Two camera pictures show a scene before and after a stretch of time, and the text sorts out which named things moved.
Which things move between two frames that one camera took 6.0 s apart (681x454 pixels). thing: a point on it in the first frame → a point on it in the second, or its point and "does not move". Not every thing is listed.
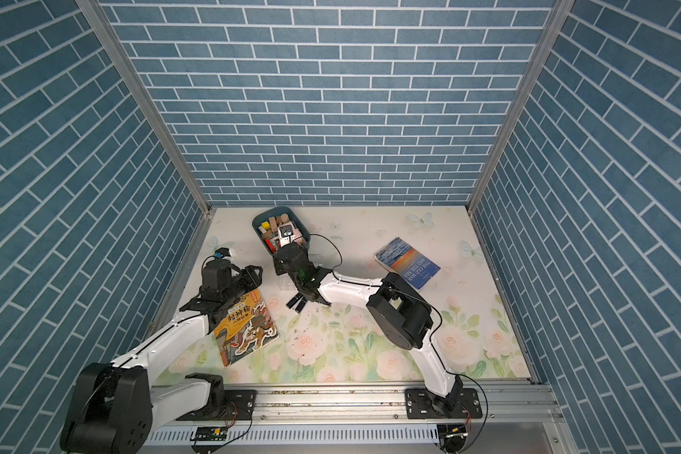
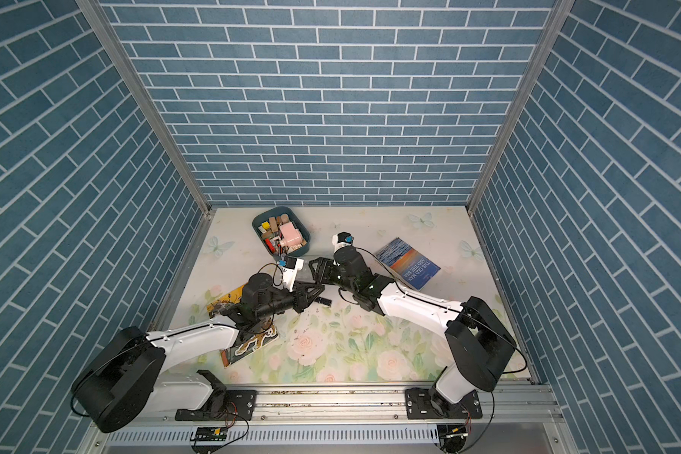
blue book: [408, 262] does not move
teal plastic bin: [266, 228] does not move
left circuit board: [210, 433] does not move
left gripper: [251, 277] → [300, 289]
